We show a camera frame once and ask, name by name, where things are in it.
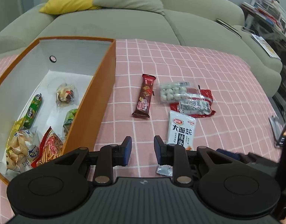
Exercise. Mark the orange cardboard box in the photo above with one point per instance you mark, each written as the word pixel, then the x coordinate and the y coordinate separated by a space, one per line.
pixel 100 79

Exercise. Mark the clear brown snack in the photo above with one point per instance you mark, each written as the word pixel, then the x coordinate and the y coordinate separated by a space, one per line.
pixel 65 94

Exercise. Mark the red orange snack packet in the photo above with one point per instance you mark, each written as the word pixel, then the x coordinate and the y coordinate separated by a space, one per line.
pixel 49 149

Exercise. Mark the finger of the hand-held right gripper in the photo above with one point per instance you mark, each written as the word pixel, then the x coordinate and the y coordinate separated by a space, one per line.
pixel 229 153

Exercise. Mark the clear packet of white balls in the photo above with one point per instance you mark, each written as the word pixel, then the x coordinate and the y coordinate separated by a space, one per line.
pixel 173 92

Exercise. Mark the white packet with black print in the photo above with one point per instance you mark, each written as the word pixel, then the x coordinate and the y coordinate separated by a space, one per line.
pixel 181 130

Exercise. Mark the phone with clear case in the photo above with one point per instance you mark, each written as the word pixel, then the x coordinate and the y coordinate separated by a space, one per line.
pixel 248 29

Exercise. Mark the brown chocolate bar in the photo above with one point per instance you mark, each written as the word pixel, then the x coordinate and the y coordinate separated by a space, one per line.
pixel 145 95

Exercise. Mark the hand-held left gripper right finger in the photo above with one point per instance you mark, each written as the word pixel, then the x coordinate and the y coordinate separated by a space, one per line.
pixel 157 149

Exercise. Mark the pink checkered tablecloth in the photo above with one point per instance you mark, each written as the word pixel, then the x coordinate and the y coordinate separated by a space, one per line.
pixel 215 74

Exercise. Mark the white magazine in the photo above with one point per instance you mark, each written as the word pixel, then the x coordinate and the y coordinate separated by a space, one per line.
pixel 265 45

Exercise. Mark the small silver sachet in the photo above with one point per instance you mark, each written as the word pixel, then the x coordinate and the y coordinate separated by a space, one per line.
pixel 164 170

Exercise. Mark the silver grey snack packet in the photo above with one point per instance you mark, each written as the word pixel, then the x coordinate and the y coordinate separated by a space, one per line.
pixel 194 106

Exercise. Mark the dark book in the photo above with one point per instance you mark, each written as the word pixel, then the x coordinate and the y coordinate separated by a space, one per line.
pixel 229 28

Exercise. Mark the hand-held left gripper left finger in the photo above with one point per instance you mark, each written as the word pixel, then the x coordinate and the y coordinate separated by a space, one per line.
pixel 128 149

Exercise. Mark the beige sofa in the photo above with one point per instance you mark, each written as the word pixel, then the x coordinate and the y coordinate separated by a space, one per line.
pixel 133 25

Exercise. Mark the green sausage stick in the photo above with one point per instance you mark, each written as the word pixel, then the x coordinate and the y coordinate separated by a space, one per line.
pixel 33 110

